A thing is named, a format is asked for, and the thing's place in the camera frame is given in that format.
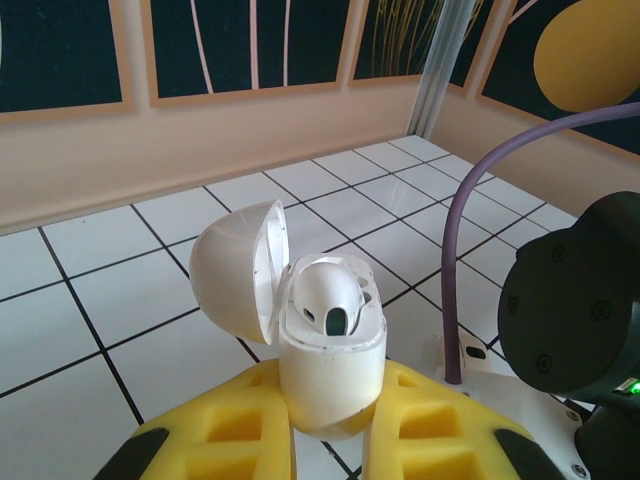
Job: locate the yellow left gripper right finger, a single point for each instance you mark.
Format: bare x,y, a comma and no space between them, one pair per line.
440,425

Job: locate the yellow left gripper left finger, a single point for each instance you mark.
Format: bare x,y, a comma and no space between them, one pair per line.
225,425

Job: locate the white earbuds charging case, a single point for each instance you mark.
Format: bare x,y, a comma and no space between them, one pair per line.
325,380

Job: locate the aluminium corner post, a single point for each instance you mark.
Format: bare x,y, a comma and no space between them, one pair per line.
440,65

